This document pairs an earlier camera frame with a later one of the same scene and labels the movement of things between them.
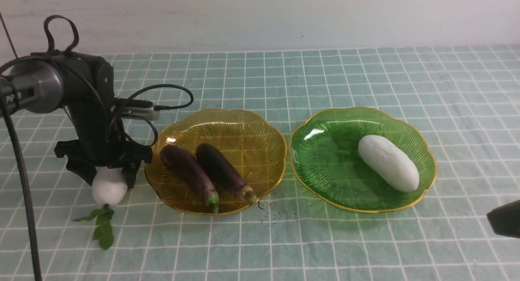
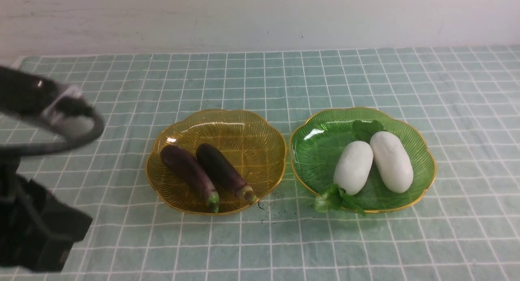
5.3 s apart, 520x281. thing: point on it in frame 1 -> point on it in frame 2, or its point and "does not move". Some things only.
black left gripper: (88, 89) -> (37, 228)
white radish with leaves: (109, 187) -> (352, 171)
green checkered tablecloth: (467, 97) does not move
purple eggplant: (225, 171) does not move
